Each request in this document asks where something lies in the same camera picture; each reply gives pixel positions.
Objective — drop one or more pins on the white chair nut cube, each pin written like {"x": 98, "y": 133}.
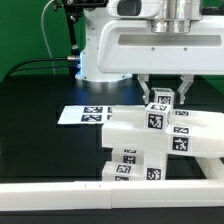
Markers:
{"x": 164, "y": 96}

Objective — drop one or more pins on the flat white chair back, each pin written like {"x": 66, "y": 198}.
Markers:
{"x": 86, "y": 114}

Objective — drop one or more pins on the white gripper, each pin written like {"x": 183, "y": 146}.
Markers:
{"x": 162, "y": 37}

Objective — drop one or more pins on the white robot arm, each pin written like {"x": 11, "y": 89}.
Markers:
{"x": 161, "y": 37}

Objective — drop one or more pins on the white obstacle fence wall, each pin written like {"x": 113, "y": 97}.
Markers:
{"x": 208, "y": 192}

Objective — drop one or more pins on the black camera stand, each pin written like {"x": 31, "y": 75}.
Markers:
{"x": 74, "y": 11}

